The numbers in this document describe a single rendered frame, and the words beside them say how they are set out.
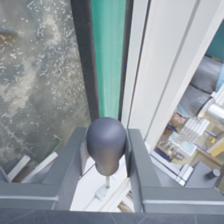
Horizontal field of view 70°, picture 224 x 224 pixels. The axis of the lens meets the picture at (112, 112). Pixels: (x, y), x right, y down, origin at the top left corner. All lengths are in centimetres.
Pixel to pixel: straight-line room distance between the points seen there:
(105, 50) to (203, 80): 89
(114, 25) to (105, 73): 5
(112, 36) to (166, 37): 6
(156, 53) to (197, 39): 5
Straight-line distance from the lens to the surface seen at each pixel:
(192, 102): 105
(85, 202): 32
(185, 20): 19
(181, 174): 44
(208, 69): 103
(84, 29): 18
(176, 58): 21
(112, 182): 32
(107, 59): 18
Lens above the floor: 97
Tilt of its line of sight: 23 degrees down
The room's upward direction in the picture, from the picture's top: 126 degrees clockwise
